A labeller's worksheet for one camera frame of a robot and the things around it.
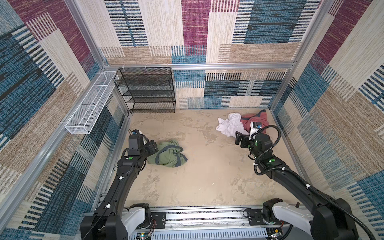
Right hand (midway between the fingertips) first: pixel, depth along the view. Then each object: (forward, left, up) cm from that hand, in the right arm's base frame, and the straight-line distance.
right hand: (243, 133), depth 83 cm
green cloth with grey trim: (-6, +41, -10) cm, 43 cm away
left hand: (-3, +51, -2) cm, 51 cm away
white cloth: (+17, +2, -15) cm, 23 cm away
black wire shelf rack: (+41, +59, 0) cm, 72 cm away
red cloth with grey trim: (+24, -21, -13) cm, 34 cm away
